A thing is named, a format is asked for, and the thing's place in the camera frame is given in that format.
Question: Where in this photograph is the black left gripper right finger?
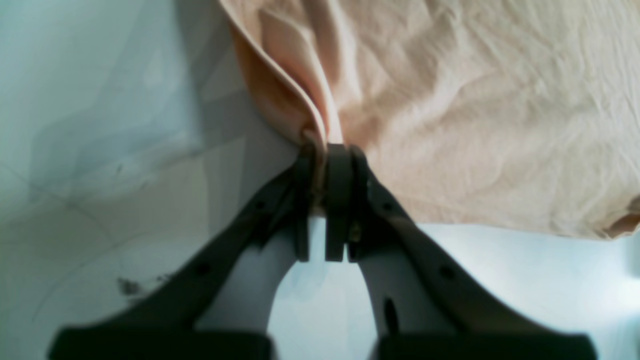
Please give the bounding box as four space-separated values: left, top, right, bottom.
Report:
325 144 598 360

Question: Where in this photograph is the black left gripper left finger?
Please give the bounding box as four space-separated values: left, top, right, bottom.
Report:
48 145 316 360

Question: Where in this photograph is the peach pink T-shirt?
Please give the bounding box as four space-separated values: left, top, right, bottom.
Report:
221 0 640 240

